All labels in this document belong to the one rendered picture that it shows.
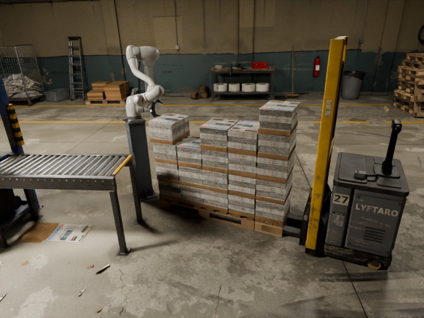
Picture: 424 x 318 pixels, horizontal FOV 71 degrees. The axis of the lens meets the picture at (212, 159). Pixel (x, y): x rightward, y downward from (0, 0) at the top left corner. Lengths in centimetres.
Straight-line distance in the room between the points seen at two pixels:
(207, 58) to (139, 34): 214
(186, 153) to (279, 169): 97
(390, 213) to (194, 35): 796
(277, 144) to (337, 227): 87
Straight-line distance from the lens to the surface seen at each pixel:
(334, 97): 237
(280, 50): 961
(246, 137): 280
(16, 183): 316
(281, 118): 266
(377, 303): 280
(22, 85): 1047
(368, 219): 277
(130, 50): 323
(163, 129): 317
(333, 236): 289
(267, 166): 284
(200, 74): 968
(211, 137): 294
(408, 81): 868
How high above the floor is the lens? 192
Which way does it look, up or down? 23 degrees down
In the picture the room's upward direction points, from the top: 2 degrees counter-clockwise
